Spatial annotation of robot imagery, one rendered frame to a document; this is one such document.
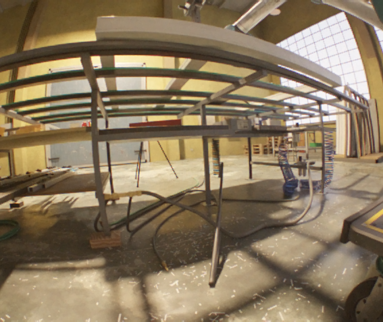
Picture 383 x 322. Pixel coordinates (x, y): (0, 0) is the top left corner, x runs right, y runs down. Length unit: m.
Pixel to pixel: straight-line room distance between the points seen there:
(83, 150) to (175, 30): 6.70
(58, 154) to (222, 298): 7.19
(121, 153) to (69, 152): 2.01
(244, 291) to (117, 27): 0.95
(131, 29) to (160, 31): 0.10
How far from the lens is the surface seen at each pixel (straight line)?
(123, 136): 0.93
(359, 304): 0.56
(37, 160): 7.89
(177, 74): 0.94
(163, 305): 0.64
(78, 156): 7.24
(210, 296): 0.65
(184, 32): 0.71
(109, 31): 0.67
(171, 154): 6.98
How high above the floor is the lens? 0.47
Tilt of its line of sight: 4 degrees down
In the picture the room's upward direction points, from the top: 4 degrees counter-clockwise
